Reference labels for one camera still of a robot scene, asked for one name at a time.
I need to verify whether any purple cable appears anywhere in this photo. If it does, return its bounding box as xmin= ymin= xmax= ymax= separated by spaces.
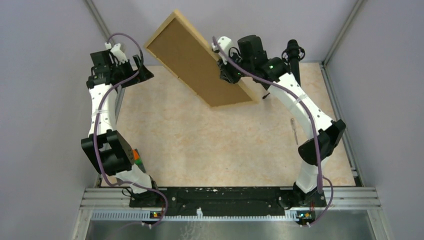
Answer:
xmin=211 ymin=35 xmax=335 ymax=229
xmin=92 ymin=32 xmax=170 ymax=230

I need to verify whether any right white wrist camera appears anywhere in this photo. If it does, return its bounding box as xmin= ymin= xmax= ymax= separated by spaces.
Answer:
xmin=211 ymin=36 xmax=235 ymax=65

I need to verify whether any green lego brick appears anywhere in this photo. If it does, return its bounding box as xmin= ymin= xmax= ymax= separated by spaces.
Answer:
xmin=135 ymin=158 xmax=143 ymax=165

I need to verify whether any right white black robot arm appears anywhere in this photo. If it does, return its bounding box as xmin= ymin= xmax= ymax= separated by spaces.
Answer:
xmin=211 ymin=34 xmax=346 ymax=206

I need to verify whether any wooden picture frame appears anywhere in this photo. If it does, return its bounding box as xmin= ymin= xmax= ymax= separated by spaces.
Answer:
xmin=144 ymin=9 xmax=259 ymax=109

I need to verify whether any grey lego baseplate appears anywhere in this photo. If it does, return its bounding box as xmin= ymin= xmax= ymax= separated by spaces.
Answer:
xmin=133 ymin=149 xmax=147 ymax=173

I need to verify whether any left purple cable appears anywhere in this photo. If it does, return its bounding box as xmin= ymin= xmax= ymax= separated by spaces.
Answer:
xmin=92 ymin=32 xmax=170 ymax=230

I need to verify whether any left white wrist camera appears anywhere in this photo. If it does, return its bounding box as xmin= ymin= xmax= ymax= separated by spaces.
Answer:
xmin=104 ymin=42 xmax=129 ymax=64

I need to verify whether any orange curved toy block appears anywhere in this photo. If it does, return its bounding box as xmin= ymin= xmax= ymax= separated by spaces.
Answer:
xmin=132 ymin=149 xmax=140 ymax=165

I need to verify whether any black microphone orange tip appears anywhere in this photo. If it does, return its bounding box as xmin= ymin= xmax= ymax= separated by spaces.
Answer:
xmin=281 ymin=39 xmax=306 ymax=86

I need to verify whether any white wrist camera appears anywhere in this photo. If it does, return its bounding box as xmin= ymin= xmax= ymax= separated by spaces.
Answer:
xmin=211 ymin=36 xmax=235 ymax=65
xmin=104 ymin=42 xmax=129 ymax=64

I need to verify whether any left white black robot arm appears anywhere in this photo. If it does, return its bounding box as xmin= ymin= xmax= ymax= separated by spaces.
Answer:
xmin=81 ymin=49 xmax=161 ymax=207

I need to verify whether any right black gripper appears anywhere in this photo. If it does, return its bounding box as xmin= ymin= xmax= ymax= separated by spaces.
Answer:
xmin=217 ymin=50 xmax=253 ymax=85

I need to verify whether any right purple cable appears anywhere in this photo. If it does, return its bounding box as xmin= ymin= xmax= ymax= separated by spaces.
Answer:
xmin=211 ymin=35 xmax=335 ymax=229

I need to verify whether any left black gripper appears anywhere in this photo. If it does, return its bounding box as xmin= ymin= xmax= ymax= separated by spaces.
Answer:
xmin=110 ymin=54 xmax=154 ymax=88

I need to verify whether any aluminium front rail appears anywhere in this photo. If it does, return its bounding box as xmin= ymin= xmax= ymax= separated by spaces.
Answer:
xmin=80 ymin=186 xmax=381 ymax=222

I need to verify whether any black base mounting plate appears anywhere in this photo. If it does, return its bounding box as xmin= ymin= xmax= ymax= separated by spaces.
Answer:
xmin=121 ymin=186 xmax=327 ymax=218

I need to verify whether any black mini tripod stand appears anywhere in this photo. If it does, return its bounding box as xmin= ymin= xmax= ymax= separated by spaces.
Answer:
xmin=261 ymin=46 xmax=306 ymax=100

